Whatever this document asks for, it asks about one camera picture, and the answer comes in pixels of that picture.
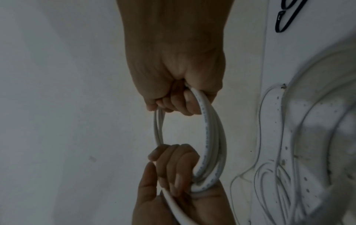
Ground person's left hand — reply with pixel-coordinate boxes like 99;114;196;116
132;144;237;225

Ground person's right hand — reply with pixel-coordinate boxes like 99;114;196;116
116;0;234;117

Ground white cable coil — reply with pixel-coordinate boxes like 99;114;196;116
154;83;227;225

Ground thin white wire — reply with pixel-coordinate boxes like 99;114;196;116
230;83;288;225

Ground black cable tie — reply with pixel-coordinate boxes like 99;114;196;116
275;0;309;33

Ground thick white cable loops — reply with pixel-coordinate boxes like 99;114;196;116
274;42;356;225

